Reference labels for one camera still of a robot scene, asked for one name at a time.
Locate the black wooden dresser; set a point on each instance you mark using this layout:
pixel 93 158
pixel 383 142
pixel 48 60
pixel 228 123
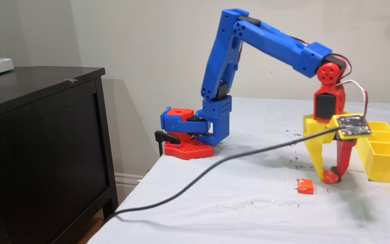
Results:
pixel 39 152

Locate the black table clamp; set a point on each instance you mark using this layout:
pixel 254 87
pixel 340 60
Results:
pixel 166 137

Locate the camera board on yellow mount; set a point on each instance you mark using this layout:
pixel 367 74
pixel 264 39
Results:
pixel 352 126

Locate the white baseboard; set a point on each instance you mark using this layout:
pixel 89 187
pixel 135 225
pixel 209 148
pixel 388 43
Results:
pixel 127 178

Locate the white plastic table cover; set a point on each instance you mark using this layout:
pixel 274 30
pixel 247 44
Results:
pixel 249 217

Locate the yellow three-compartment box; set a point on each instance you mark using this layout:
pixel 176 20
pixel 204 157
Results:
pixel 388 166

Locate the orange Starburst candy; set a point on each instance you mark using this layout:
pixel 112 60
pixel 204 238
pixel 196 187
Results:
pixel 305 186
pixel 329 177

